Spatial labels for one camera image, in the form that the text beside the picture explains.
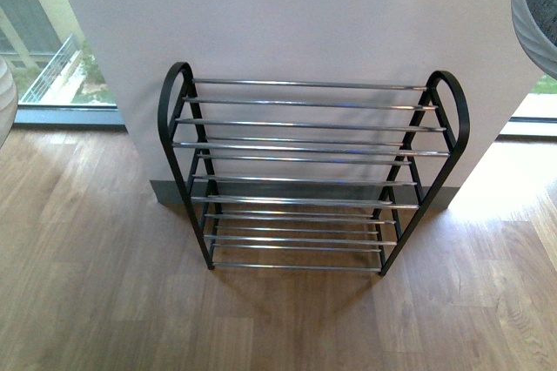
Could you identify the grey knit sneaker right-held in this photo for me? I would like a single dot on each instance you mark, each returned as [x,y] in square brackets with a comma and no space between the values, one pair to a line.
[534,23]

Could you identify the grey knit sneaker left-held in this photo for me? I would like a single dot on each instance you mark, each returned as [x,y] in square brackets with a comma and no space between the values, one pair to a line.
[9,100]

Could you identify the black chrome shoe rack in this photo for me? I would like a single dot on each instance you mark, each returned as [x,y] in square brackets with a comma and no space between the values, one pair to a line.
[306,175]

